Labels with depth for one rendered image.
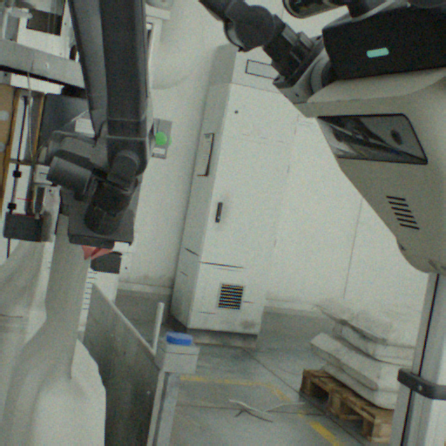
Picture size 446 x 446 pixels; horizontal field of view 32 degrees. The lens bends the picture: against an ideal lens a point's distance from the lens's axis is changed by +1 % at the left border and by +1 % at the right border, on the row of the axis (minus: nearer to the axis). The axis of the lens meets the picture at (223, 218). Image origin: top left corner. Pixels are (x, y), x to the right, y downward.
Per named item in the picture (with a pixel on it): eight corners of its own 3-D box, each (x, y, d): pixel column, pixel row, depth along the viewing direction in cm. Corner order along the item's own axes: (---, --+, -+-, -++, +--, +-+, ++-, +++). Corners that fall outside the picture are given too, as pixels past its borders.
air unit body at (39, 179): (50, 221, 166) (62, 150, 165) (28, 219, 165) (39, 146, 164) (48, 219, 170) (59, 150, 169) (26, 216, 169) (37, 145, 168)
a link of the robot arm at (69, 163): (141, 160, 106) (152, 131, 113) (62, 126, 105) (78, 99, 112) (113, 224, 113) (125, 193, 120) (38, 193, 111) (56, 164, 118)
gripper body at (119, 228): (67, 206, 122) (77, 176, 117) (130, 216, 126) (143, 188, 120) (66, 239, 118) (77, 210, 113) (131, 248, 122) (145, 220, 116)
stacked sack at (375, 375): (480, 404, 420) (485, 377, 419) (375, 396, 396) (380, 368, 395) (432, 379, 459) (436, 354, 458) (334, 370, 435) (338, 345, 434)
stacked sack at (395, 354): (445, 374, 417) (450, 349, 417) (372, 365, 407) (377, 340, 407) (391, 343, 481) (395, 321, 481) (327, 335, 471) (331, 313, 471)
